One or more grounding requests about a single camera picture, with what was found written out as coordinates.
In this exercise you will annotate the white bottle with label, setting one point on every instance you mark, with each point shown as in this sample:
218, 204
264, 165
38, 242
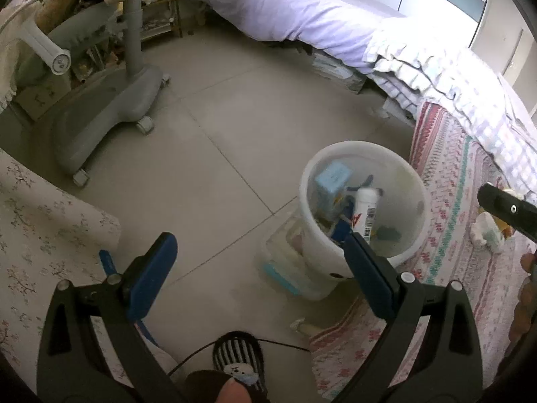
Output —
366, 202

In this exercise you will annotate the grey rolling stand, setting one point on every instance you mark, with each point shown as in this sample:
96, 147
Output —
122, 94

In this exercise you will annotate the clear storage box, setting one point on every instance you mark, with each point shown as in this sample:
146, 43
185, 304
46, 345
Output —
280, 254

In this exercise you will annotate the white green wipes pack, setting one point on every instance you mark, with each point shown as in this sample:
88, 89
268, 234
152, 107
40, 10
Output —
485, 233

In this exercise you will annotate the white room door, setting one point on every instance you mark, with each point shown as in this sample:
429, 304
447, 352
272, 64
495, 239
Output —
505, 42

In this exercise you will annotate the blue cookie box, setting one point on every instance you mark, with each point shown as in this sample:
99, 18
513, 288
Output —
341, 227

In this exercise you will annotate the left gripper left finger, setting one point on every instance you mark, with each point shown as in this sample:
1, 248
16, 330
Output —
71, 365

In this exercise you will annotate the striped slipper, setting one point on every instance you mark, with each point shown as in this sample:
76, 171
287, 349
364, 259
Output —
238, 354

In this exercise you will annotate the yellow tissue pack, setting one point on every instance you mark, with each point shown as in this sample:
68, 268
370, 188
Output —
508, 204

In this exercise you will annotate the patterned striped bed sheet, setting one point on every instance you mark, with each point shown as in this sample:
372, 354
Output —
453, 166

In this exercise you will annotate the person's right hand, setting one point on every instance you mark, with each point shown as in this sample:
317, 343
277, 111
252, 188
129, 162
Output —
526, 305

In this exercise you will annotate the light blue box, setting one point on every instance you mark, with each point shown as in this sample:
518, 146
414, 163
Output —
331, 183

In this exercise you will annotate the plaid folded duvet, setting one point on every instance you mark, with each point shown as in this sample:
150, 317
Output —
483, 102

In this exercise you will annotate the floral white fabric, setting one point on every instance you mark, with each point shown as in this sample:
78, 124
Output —
47, 235

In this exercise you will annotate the shelf with toys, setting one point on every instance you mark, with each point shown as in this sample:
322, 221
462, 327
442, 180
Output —
107, 43

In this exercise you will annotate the lavender bed mattress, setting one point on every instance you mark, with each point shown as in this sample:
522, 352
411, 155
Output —
341, 28

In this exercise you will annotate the white plastic trash bin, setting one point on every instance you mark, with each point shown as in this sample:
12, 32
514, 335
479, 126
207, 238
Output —
360, 187

